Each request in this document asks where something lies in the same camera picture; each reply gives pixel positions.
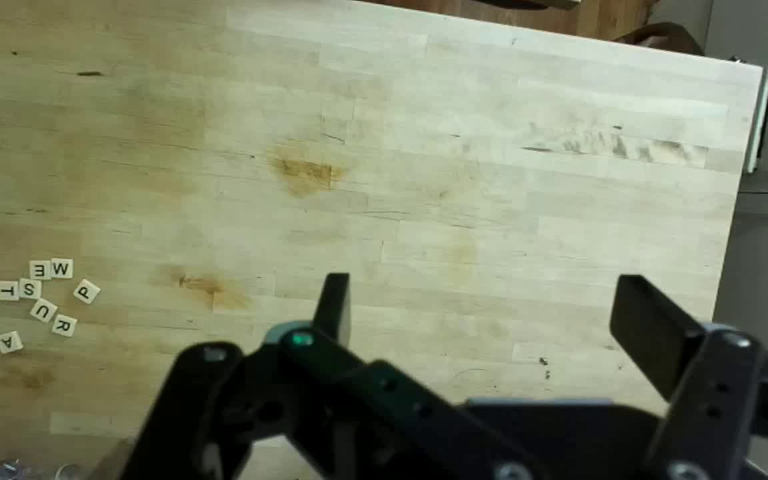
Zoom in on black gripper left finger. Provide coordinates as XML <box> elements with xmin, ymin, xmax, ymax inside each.
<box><xmin>120</xmin><ymin>272</ymin><xmax>540</xmax><ymax>480</ymax></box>

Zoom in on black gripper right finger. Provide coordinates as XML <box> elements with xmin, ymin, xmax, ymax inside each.
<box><xmin>608</xmin><ymin>272</ymin><xmax>768</xmax><ymax>480</ymax></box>

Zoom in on crushed clear plastic bottle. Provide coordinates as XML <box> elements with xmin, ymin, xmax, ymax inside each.
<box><xmin>0</xmin><ymin>457</ymin><xmax>73</xmax><ymax>480</ymax></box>

